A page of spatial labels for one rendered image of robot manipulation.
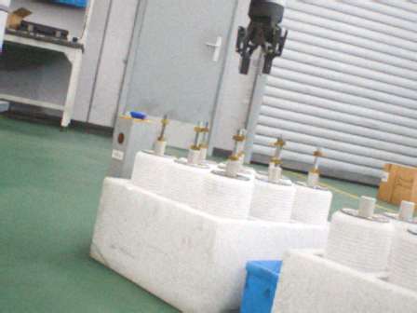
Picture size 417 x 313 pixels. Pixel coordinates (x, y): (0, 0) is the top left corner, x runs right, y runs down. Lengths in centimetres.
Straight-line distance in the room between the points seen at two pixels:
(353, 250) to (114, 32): 542
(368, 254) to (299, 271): 10
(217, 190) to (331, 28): 555
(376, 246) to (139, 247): 51
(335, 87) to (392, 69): 67
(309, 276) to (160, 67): 537
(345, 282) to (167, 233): 42
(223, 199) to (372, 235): 32
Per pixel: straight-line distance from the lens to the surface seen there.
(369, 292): 88
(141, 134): 150
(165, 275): 119
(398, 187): 498
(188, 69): 626
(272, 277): 106
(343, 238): 94
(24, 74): 622
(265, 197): 122
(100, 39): 621
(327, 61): 658
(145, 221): 125
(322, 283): 92
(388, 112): 687
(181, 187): 123
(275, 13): 134
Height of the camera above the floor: 35
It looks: 3 degrees down
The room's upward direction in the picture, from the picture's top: 12 degrees clockwise
